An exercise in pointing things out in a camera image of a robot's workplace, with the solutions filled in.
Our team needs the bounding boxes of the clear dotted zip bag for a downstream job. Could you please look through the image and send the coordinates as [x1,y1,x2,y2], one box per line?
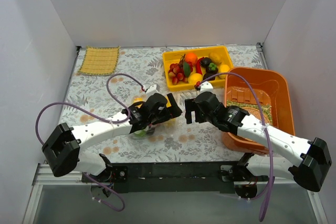
[130,97,176,141]

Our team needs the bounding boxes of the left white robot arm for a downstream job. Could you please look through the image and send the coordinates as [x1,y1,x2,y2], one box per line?
[42,93,182,182]

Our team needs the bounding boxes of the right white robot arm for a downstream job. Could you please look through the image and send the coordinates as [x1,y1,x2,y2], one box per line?
[185,92,332,192]

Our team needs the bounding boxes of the fake green vegetable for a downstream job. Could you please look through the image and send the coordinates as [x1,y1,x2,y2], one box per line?
[133,130,148,138]

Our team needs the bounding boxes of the fake yellow lemon front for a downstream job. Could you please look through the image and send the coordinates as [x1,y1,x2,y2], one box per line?
[188,73,203,85]

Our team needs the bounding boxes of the fake yellow lemon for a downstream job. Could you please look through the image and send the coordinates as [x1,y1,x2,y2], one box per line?
[188,73,203,85]
[218,64,230,79]

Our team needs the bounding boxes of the fake red chili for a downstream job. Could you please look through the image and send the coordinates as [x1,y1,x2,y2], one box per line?
[195,57,204,76]

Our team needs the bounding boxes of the fake mangosteen lower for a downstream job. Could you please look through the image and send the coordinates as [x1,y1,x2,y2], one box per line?
[206,63,218,74]

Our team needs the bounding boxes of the fake mangosteen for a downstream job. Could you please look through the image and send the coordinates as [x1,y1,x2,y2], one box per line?
[206,63,218,74]
[200,57,212,68]

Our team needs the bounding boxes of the fake yellow lemon right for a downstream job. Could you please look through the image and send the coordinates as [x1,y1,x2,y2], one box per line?
[218,64,230,79]

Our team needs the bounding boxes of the fake mangosteen upper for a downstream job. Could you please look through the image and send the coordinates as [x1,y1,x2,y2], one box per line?
[200,57,212,68]

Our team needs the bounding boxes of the fake orange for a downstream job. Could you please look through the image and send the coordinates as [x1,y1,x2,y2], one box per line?
[185,52,198,65]

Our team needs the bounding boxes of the fake brown potato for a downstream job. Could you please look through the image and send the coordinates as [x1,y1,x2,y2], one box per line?
[208,52,223,65]

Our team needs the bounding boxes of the red cherry bunch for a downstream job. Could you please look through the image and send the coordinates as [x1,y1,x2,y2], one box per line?
[168,63,188,85]

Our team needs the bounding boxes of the round woven basket tray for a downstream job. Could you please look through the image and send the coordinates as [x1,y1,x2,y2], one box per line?
[242,104,273,125]

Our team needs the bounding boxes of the green woven mat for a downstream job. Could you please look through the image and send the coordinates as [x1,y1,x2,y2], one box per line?
[227,100,273,125]

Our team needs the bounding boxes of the orange plastic basin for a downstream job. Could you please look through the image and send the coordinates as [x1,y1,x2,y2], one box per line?
[222,66,296,155]

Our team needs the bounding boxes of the yellow woven bamboo mat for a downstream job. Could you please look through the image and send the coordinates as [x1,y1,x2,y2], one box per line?
[78,46,120,76]

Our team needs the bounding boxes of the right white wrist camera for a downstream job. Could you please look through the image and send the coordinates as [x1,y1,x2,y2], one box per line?
[196,81,213,93]

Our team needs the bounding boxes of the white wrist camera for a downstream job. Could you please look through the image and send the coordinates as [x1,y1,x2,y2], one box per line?
[145,84,160,96]
[196,81,213,93]

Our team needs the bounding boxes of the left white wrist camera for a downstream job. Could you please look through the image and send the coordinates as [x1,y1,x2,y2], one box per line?
[145,84,160,96]

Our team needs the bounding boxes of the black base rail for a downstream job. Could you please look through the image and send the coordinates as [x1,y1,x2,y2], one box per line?
[81,161,271,198]

